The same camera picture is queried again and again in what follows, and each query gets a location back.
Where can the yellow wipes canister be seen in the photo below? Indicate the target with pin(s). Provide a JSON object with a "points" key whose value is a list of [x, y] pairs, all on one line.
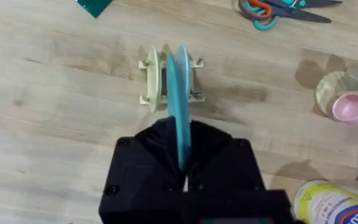
{"points": [[325, 202]]}

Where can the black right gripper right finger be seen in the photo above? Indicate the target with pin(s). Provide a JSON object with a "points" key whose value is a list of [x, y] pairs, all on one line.
{"points": [[222, 161]]}

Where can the pink cup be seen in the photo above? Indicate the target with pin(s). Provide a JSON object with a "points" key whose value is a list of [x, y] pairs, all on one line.
{"points": [[350, 109]]}

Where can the cream plate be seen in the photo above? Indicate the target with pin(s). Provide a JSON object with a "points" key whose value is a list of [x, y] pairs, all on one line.
{"points": [[153, 77]]}

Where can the light blue plate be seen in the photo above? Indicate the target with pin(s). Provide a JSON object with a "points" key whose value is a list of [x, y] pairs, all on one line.
{"points": [[186, 71]]}

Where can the teal plate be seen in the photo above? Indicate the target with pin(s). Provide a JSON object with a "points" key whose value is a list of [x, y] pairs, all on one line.
{"points": [[179, 109]]}

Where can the green board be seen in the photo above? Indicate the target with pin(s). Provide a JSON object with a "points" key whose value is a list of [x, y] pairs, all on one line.
{"points": [[93, 6]]}

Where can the grey and orange scissors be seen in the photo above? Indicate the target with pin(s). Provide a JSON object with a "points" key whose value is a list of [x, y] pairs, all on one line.
{"points": [[259, 9]]}

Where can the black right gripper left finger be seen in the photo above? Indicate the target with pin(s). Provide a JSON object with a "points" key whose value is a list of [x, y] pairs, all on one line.
{"points": [[141, 168]]}

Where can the small wooden peg rack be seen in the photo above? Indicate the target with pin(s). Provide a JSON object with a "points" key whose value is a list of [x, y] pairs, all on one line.
{"points": [[197, 63]]}

